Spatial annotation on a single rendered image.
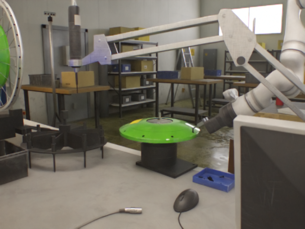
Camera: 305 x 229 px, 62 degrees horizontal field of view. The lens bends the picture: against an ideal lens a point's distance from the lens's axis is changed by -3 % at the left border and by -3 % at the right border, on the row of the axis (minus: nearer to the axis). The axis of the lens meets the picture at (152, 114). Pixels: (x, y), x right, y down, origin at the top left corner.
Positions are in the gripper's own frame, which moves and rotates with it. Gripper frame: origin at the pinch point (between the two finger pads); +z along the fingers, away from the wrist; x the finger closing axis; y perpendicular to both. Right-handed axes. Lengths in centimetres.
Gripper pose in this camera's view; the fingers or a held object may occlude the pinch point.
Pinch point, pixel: (192, 128)
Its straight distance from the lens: 96.8
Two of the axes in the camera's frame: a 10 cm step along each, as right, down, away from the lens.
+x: 5.6, -1.6, 8.1
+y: 4.7, 8.7, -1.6
